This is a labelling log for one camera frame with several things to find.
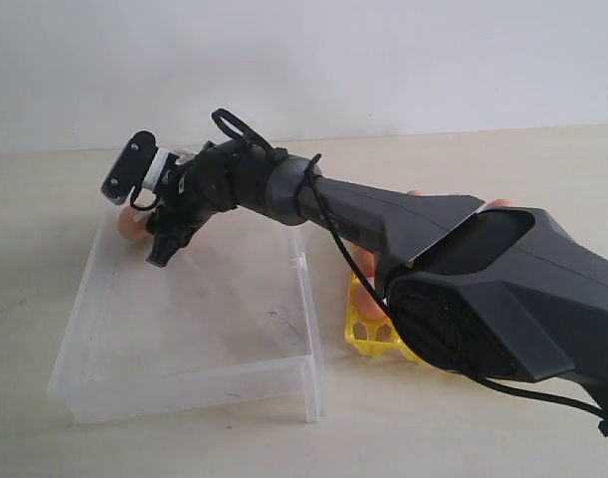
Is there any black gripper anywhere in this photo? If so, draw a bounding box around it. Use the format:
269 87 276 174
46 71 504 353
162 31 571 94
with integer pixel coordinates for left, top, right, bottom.
146 151 234 267

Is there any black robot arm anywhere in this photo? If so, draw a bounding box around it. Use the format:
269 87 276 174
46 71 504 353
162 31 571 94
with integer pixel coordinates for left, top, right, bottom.
142 140 608 420

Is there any yellow plastic egg rack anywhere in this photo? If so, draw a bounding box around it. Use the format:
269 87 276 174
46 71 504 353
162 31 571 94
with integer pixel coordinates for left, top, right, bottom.
344 273 427 366

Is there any clear plastic tray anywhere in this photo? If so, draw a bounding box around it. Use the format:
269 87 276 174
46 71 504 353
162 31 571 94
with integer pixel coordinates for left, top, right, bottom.
48 205 325 423

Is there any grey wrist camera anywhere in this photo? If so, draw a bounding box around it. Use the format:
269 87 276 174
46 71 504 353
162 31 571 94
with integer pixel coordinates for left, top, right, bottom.
101 130 178 205

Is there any black cable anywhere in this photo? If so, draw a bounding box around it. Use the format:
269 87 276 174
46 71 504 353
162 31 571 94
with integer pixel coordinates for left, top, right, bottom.
126 107 608 439

